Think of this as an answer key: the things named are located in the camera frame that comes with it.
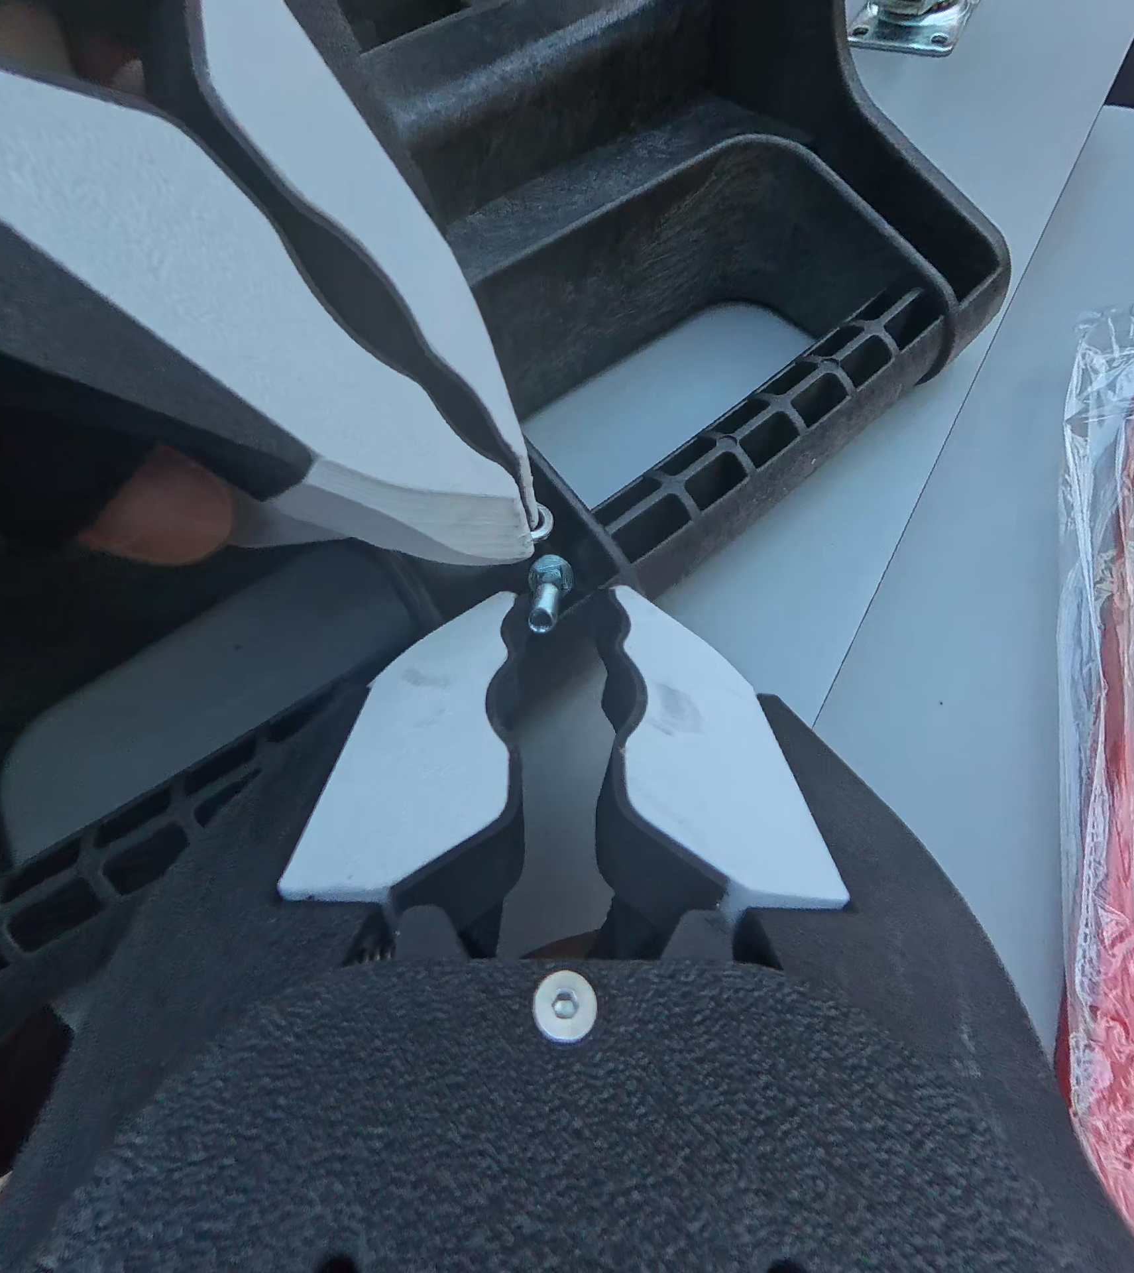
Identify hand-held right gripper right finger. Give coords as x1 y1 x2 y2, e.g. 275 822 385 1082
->
594 586 853 944

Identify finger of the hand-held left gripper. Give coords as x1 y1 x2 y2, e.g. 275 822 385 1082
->
0 68 539 568
169 0 540 533

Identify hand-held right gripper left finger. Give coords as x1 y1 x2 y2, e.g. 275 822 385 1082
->
277 590 528 942

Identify silver bolt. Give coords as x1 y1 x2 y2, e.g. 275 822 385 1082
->
525 558 576 635

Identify black plastic moulded base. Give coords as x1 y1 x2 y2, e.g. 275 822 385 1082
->
0 0 1013 1006

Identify white desk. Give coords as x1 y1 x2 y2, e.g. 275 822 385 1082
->
0 0 1134 1047

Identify person's left hand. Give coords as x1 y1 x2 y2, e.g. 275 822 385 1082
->
75 445 239 571

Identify metal caster plate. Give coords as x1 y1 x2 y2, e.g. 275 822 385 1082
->
847 0 957 59

